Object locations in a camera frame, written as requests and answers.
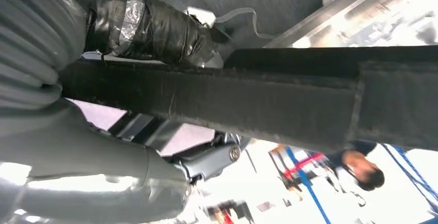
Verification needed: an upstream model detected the white power strip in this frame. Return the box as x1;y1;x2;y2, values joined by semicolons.
186;6;216;26

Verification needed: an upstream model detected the grey power strip cable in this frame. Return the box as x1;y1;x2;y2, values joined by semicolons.
213;7;274;40

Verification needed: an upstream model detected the person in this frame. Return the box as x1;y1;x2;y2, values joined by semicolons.
325;139;386;193

